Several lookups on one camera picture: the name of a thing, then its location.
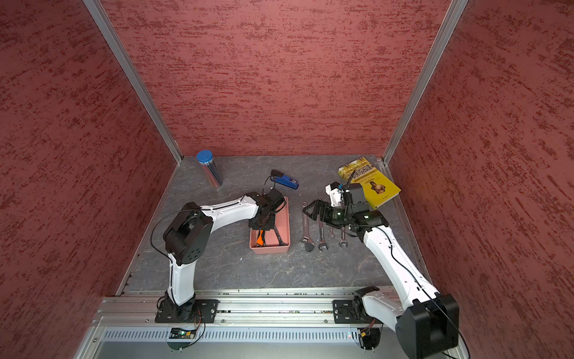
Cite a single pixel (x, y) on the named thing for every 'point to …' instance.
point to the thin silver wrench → (322, 235)
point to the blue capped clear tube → (205, 158)
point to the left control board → (178, 333)
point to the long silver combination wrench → (306, 238)
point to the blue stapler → (278, 176)
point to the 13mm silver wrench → (343, 240)
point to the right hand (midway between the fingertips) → (310, 218)
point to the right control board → (369, 337)
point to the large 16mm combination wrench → (280, 241)
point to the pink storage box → (273, 244)
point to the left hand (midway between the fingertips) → (264, 230)
